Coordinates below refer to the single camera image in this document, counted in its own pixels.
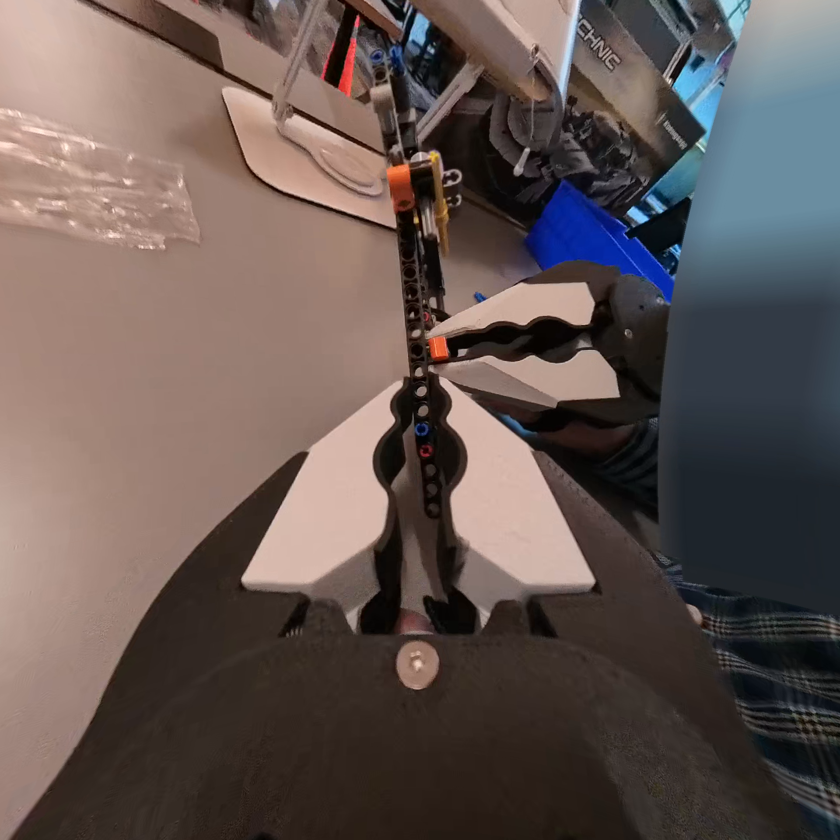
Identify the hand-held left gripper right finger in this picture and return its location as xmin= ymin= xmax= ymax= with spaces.
xmin=435 ymin=379 xmax=598 ymax=599

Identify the blue plaid shirt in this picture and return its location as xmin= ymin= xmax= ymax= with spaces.
xmin=655 ymin=550 xmax=840 ymax=840

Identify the blue plastic bin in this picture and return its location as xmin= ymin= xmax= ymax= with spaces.
xmin=524 ymin=180 xmax=677 ymax=304

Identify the black lego technic assembly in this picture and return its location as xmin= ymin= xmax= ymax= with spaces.
xmin=367 ymin=45 xmax=464 ymax=521

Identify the black lego set box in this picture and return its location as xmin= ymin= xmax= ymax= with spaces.
xmin=499 ymin=0 xmax=708 ymax=217

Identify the clear plastic bag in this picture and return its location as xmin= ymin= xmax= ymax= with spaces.
xmin=0 ymin=107 xmax=202 ymax=252

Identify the person's right hand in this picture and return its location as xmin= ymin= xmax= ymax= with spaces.
xmin=525 ymin=410 xmax=641 ymax=460

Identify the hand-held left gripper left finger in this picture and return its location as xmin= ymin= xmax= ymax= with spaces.
xmin=241 ymin=378 xmax=403 ymax=608

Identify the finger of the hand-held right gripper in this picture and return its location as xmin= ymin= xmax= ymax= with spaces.
xmin=425 ymin=280 xmax=597 ymax=350
xmin=433 ymin=346 xmax=622 ymax=410

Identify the white monitor stand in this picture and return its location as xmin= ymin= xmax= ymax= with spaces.
xmin=221 ymin=0 xmax=416 ymax=229

